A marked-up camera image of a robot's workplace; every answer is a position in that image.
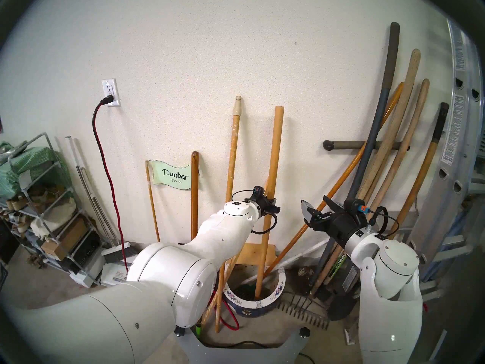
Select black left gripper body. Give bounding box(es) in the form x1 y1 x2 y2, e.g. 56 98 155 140
257 195 282 217

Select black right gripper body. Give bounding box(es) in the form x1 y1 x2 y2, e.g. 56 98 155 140
308 211 367 251

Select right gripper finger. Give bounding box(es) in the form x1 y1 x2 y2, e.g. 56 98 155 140
301 199 319 227
322 195 344 215

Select thick plain wooden dowel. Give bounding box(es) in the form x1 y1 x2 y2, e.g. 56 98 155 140
255 106 285 300

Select paint-speckled pole with threaded tip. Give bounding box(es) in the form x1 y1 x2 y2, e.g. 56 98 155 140
214 95 243 333

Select floral ceramic pot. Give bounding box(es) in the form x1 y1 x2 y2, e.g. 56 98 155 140
223 268 286 318

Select green and black power tool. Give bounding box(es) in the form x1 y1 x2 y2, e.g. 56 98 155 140
328 253 358 292

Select small plywood board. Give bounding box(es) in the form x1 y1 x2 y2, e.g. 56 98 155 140
227 243 276 267

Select black plastic bucket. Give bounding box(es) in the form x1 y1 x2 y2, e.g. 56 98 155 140
328 291 360 322

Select blue shaft with grey grip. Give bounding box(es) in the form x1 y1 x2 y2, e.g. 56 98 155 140
309 22 401 288

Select metal garden rake head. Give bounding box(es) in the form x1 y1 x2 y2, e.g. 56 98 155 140
277 291 330 331

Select green Dunbar Drive sign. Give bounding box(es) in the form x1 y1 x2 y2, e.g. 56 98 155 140
148 160 193 190

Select white flat strip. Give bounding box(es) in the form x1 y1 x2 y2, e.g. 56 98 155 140
428 329 448 362

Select aluminium ladder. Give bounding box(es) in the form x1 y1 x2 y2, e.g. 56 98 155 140
394 18 485 311

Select grey bristle hand broom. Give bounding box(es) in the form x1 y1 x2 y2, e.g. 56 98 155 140
102 242 139 265

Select white dustpan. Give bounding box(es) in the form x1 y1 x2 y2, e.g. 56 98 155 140
100 259 131 288

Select bundle of metal rods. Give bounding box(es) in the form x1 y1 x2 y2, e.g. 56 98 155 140
78 166 120 248

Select black shoe box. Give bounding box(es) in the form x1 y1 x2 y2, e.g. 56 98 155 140
70 231 103 267

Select white box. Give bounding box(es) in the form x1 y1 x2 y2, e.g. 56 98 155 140
70 268 101 288

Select brown cardboard box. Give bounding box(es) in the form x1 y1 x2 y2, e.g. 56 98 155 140
42 217 89 261

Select white cloth bag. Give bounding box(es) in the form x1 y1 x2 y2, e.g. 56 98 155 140
30 198 78 238

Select green checked cloth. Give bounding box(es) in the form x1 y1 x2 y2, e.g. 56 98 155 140
0 141 72 199

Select grey metal shoe rack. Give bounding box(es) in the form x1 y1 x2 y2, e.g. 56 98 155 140
0 132 103 288

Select beige woven sandals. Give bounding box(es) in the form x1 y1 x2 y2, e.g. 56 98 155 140
6 198 30 213

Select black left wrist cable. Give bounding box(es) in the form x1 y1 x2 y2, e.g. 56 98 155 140
231 189 280 235

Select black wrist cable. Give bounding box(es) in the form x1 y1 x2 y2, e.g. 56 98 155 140
364 206 400 240
231 189 280 235

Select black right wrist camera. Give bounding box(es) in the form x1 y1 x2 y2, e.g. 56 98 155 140
343 198 370 220

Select glossy orange rake handle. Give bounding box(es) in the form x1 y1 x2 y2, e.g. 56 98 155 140
263 83 404 276

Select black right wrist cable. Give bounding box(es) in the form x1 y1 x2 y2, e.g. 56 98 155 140
364 206 400 240

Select grey wall hook bar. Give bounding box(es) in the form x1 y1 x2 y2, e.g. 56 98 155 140
323 140 410 152

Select dark wooden stick with cord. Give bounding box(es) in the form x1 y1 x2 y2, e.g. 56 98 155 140
191 151 200 240

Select brown handle with black grip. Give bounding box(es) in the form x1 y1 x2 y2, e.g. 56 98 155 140
388 102 450 240

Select thick pale wooden tool handle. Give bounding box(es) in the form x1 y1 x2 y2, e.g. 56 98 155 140
311 49 422 295

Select black base cable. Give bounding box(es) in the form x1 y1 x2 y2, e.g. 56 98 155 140
201 340 288 350

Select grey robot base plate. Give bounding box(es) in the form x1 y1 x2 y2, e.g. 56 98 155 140
178 327 311 364

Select red and black power cord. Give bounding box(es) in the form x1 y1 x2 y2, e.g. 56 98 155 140
92 95 240 331

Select white wall outlet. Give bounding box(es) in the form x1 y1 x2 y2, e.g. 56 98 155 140
101 78 121 107

